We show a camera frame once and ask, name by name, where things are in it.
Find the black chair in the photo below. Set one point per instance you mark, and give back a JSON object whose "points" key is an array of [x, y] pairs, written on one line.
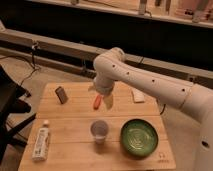
{"points": [[10, 102]]}

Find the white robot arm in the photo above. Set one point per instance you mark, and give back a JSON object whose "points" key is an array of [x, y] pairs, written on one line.
{"points": [[190, 98]]}

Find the dark grey eraser block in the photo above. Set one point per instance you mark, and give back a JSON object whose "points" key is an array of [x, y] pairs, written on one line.
{"points": [[61, 94]]}

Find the orange carrot toy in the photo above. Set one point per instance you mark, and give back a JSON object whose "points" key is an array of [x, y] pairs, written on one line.
{"points": [[97, 102]]}

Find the white rectangular sponge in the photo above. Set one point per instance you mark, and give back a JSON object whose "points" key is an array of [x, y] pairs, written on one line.
{"points": [[138, 96]]}

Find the green ceramic bowl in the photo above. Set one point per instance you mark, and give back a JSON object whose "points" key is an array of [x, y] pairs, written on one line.
{"points": [[138, 138]]}

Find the white tube with cap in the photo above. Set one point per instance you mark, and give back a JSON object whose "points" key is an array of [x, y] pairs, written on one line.
{"points": [[41, 145]]}

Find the white paper cup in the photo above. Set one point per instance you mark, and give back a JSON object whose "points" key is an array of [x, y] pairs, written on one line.
{"points": [[99, 130]]}

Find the cream tapered end effector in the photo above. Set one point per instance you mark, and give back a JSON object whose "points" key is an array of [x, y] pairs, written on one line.
{"points": [[108, 101]]}

